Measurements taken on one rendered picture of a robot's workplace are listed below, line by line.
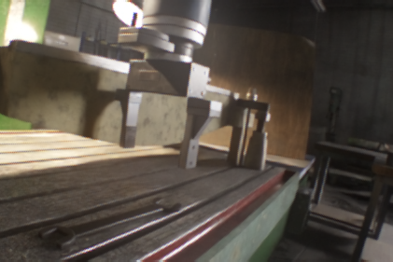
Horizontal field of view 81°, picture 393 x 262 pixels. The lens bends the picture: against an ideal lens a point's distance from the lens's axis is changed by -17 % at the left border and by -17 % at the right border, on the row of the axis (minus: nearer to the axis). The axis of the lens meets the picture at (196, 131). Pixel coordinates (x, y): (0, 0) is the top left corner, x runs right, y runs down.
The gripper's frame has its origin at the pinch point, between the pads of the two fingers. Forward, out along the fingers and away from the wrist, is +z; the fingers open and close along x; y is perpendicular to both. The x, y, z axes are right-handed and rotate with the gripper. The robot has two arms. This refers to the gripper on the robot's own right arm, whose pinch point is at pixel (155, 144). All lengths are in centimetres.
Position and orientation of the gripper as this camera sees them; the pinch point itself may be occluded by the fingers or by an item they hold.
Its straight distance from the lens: 44.4
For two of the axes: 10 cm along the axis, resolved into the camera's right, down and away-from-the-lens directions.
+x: -8.2, -1.8, 5.5
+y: 5.6, 0.0, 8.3
